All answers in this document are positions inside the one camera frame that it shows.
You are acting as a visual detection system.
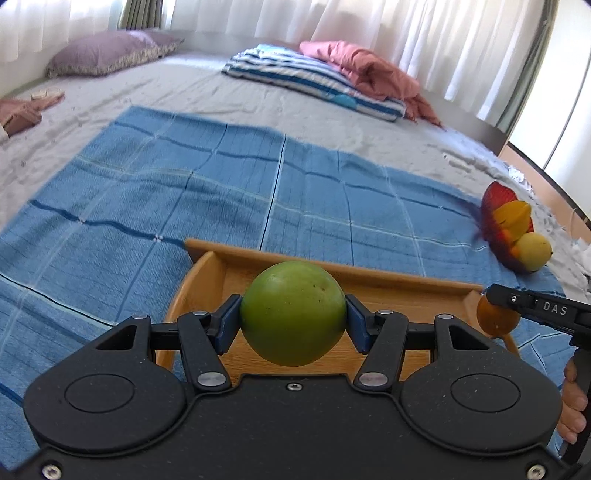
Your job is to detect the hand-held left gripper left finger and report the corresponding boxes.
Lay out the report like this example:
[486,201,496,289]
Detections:
[93,294,244,394]

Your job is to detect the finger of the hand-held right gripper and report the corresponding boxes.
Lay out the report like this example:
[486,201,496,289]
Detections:
[482,283,539,324]

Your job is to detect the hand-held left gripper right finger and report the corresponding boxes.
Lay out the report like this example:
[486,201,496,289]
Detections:
[344,294,496,394]

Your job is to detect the large orange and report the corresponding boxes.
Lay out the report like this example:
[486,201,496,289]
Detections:
[476,295,520,337]

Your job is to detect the wooden tray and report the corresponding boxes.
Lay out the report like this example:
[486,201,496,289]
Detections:
[154,237,520,387]

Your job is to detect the green apple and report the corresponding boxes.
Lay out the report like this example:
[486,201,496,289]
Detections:
[239,261,347,368]

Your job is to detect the person's right hand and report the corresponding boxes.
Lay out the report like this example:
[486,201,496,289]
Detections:
[556,357,589,445]

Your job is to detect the yellow star fruit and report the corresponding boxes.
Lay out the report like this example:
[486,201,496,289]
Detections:
[491,200,533,234]

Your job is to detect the red bowl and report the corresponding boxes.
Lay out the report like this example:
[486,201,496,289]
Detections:
[480,181,551,274]

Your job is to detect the blue checked blanket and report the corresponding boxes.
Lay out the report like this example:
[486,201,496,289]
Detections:
[0,105,566,457]

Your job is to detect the grey bed sheet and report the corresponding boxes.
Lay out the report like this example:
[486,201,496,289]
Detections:
[0,48,591,298]

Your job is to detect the pink quilt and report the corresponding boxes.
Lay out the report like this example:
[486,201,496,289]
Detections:
[298,40,443,128]

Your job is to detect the blue white striped pillow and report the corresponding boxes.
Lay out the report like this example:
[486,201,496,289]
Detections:
[221,44,407,123]

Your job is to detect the pink clothing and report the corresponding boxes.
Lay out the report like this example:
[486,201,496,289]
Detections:
[0,96,63,139]

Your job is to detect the purple pillow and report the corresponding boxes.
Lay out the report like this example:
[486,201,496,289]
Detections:
[45,30,186,79]

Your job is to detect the white sheer curtain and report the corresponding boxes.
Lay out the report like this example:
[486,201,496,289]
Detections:
[170,0,556,117]
[0,0,126,64]

